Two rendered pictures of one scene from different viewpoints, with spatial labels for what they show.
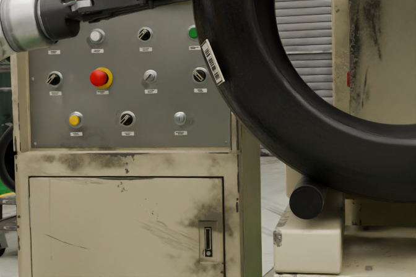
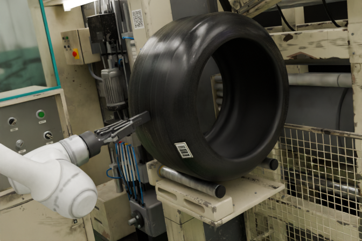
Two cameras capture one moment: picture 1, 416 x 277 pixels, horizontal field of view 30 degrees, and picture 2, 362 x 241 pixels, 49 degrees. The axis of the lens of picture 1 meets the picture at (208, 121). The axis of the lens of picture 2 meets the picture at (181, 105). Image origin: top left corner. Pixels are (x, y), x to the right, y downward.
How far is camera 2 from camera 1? 0.96 m
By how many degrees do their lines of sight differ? 47
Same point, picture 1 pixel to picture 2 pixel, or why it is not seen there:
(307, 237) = (223, 204)
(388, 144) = (243, 161)
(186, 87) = (41, 143)
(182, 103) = not seen: hidden behind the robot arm
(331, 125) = (228, 161)
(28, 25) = (85, 156)
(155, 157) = not seen: hidden behind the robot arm
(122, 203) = (24, 217)
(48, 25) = (92, 153)
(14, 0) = (72, 146)
